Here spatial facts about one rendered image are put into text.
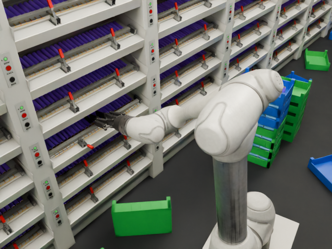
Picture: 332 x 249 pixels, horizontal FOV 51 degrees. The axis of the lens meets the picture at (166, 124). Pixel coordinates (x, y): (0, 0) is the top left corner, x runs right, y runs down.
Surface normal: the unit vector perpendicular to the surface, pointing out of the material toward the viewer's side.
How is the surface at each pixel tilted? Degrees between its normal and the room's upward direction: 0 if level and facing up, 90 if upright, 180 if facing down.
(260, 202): 5
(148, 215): 90
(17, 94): 90
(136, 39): 17
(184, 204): 0
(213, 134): 90
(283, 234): 2
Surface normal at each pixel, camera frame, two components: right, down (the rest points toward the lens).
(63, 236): 0.75, 0.38
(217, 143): -0.63, 0.42
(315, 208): -0.02, -0.80
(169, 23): 0.19, -0.66
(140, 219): 0.07, 0.60
